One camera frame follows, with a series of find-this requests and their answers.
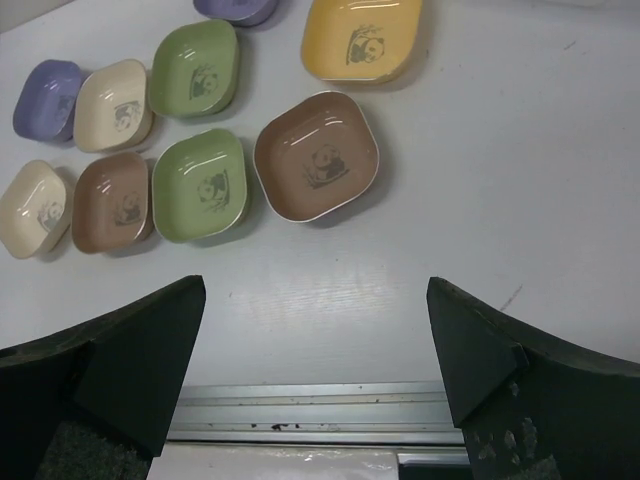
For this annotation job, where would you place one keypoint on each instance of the cream panda plate rear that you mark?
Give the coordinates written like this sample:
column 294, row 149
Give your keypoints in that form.
column 111, row 111

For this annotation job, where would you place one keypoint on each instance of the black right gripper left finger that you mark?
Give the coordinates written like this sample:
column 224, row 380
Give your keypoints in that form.
column 96, row 400

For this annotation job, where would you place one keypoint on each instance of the purple panda plate right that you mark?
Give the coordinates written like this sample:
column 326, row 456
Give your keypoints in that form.
column 241, row 13

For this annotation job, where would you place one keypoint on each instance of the green panda plate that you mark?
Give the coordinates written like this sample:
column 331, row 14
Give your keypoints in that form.
column 199, row 187
column 195, row 70

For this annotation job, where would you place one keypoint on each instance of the cream panda plate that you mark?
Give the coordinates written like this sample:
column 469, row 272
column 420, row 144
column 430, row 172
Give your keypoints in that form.
column 111, row 111
column 35, row 211

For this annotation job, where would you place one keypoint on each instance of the green panda plate front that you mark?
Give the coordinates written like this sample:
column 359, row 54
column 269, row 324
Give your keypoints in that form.
column 199, row 187

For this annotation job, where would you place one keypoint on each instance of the green panda plate rear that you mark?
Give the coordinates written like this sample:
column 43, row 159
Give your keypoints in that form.
column 195, row 70

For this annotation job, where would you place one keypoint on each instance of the cream panda plate front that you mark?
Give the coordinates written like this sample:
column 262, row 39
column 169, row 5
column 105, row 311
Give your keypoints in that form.
column 35, row 211

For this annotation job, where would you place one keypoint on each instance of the brown panda plate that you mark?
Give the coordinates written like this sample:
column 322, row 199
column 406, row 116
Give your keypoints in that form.
column 316, row 157
column 112, row 204

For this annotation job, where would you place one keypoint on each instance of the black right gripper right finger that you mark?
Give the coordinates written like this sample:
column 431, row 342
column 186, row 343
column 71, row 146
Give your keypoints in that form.
column 529, row 404

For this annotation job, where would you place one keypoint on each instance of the purple panda plate left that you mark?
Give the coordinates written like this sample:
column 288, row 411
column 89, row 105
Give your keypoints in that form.
column 45, row 109

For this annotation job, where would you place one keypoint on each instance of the yellow panda plate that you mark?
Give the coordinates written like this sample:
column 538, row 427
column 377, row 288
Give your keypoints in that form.
column 359, row 41

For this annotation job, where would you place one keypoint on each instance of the aluminium table edge rail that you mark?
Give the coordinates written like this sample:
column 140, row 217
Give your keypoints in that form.
column 410, row 418

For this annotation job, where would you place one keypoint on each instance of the purple panda plate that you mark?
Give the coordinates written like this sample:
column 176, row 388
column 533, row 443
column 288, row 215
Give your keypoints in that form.
column 45, row 109
column 241, row 13

